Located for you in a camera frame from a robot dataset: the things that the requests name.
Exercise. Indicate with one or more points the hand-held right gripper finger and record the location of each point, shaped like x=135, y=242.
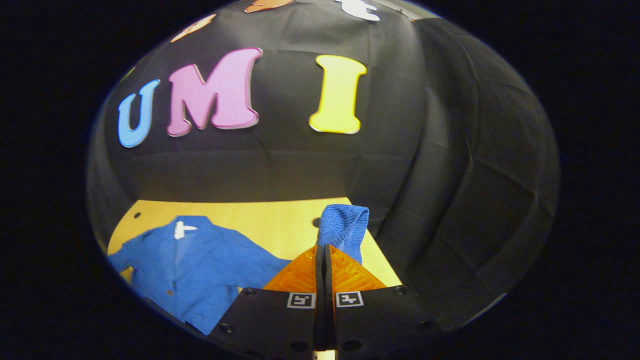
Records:
x=329, y=320
x=319, y=320

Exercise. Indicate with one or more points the blue button shirt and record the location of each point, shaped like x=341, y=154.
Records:
x=200, y=270

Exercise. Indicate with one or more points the black backdrop cloth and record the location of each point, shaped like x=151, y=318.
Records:
x=400, y=150

